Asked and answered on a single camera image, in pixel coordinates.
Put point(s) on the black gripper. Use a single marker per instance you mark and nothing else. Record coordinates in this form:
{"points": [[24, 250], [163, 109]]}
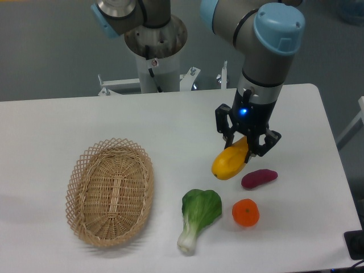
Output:
{"points": [[249, 119]]}

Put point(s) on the yellow mango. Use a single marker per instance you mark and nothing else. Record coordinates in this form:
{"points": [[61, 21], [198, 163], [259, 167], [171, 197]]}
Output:
{"points": [[231, 160]]}

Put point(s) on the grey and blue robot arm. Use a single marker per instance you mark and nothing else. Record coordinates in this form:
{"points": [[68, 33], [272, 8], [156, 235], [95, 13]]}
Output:
{"points": [[267, 33]]}

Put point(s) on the woven wicker basket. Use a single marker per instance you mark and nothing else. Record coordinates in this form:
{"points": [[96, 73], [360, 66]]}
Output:
{"points": [[110, 193]]}

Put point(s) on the purple sweet potato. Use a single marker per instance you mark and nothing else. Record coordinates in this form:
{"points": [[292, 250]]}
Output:
{"points": [[258, 178]]}

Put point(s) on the orange tangerine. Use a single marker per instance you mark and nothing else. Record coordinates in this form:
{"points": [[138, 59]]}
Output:
{"points": [[245, 213]]}

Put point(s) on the green bok choy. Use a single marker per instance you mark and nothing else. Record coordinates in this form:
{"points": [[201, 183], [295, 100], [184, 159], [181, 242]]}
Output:
{"points": [[200, 209]]}

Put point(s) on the black device at table edge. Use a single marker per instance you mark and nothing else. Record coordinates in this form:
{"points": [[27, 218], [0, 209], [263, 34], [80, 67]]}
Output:
{"points": [[354, 243]]}

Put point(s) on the white metal base frame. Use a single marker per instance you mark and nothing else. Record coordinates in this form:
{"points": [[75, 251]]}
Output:
{"points": [[190, 81]]}

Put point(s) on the white furniture frame at right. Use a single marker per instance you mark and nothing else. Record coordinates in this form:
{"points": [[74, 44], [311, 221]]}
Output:
{"points": [[352, 128]]}

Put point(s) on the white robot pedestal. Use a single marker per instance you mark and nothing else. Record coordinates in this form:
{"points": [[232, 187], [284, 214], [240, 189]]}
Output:
{"points": [[157, 54]]}

